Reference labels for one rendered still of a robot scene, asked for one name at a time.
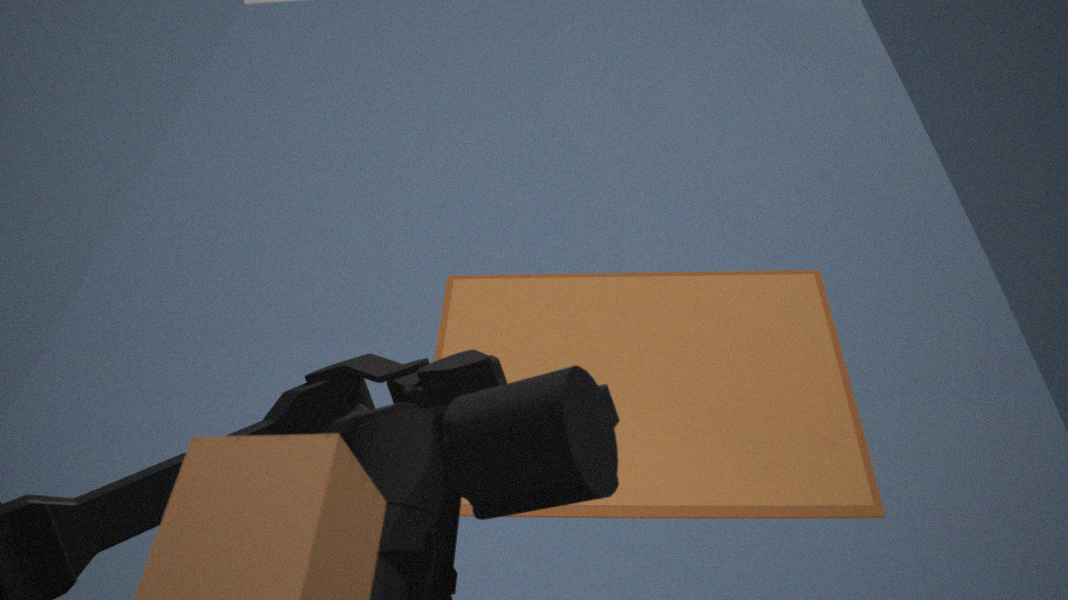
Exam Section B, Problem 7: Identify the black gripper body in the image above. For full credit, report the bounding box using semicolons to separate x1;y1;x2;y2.
370;505;458;600

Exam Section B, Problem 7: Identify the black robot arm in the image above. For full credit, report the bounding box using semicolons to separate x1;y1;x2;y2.
0;350;621;600

